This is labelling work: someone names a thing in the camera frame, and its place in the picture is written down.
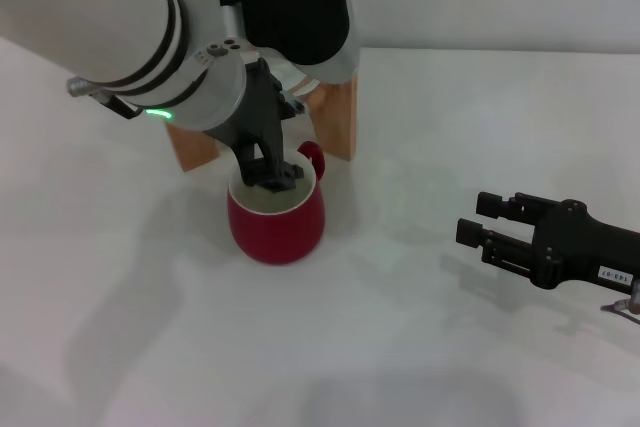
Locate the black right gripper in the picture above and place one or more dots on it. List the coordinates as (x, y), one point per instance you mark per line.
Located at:
(570, 247)

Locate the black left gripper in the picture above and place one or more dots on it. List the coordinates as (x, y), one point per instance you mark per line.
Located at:
(260, 112)

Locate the red cup with white inside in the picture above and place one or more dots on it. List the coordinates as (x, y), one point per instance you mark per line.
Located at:
(275, 237)

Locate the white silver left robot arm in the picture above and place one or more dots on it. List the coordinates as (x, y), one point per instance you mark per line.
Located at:
(100, 22)

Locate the wooden dispenser stand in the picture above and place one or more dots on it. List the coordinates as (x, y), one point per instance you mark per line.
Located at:
(340, 122)

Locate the grey left wrist connector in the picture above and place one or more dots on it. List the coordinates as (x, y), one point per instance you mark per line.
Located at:
(80, 87)

